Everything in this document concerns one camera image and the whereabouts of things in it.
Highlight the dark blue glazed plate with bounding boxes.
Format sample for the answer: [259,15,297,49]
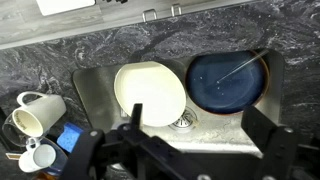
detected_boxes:
[184,49,270,116]

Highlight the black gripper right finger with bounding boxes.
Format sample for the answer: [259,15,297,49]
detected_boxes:
[241,105,301,180]

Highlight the white printed mug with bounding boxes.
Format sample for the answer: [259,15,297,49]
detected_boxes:
[18,137,58,174]

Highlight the white paper booklet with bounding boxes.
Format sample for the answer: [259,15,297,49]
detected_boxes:
[35,0,97,17]

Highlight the cream ceramic mug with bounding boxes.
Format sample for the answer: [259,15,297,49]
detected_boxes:
[11,91,68,138]

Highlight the round clear glass cup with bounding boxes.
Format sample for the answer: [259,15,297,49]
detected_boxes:
[1,113,44,149]

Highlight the cream round plate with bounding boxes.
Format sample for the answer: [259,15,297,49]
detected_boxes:
[113,60,188,128]

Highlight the navy plate under mug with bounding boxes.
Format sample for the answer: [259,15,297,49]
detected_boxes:
[39,136,69,176]

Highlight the blue sponge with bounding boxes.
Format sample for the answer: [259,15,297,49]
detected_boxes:
[56,122,84,154]

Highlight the stainless steel sink basin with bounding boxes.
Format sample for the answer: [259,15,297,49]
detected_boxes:
[72,49,286,158]

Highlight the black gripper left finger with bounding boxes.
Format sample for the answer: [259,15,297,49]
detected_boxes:
[59,103,214,180]

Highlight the steel sink drain strainer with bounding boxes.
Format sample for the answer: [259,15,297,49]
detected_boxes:
[168,105,199,130]

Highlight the silver cabinet handle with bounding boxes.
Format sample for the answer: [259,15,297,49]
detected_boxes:
[170,3,183,17]
[142,8,158,23]

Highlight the white base cabinets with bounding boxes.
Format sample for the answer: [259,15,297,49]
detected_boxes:
[0,0,258,51]

